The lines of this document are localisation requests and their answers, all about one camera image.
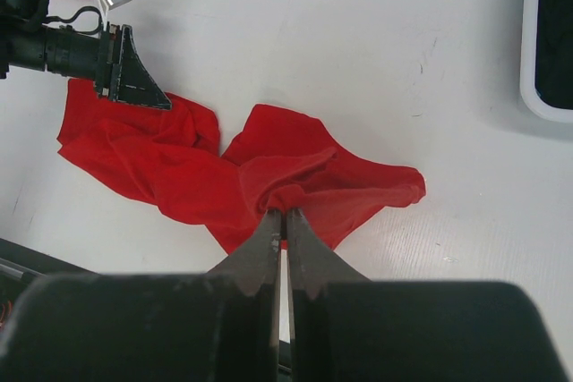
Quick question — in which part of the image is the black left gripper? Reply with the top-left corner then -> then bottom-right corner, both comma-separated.
94,23 -> 172,110

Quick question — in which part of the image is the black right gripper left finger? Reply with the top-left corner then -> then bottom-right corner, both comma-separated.
207,211 -> 282,381

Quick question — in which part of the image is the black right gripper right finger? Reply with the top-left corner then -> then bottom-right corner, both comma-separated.
285,208 -> 370,381

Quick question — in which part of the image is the red t shirt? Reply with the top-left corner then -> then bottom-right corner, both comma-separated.
58,79 -> 426,252

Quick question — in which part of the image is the white plastic laundry basket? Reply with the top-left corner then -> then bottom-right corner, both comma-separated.
519,0 -> 572,123

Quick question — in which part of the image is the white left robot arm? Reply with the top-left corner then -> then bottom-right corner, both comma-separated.
1,0 -> 172,110

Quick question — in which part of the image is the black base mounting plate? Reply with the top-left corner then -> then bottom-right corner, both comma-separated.
0,239 -> 90,328

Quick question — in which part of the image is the black t shirt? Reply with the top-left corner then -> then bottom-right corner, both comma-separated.
535,0 -> 572,110

